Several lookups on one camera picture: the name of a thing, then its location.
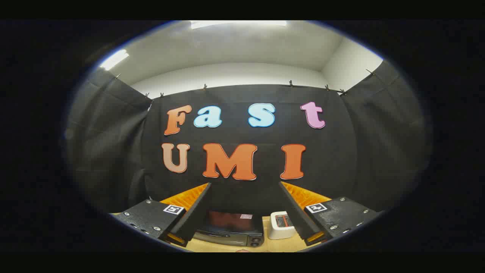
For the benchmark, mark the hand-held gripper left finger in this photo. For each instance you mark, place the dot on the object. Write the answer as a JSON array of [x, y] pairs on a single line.
[[197, 212]]

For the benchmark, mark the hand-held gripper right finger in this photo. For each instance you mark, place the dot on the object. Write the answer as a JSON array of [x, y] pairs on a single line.
[[295, 212]]

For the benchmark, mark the black toaster oven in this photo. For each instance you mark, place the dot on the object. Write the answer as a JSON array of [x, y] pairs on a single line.
[[227, 227]]

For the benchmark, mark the white pop-up toaster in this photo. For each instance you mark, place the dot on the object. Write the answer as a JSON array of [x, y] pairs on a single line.
[[276, 231]]

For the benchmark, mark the ceiling light panel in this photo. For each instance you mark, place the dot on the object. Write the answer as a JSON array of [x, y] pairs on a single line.
[[113, 60], [238, 24]]

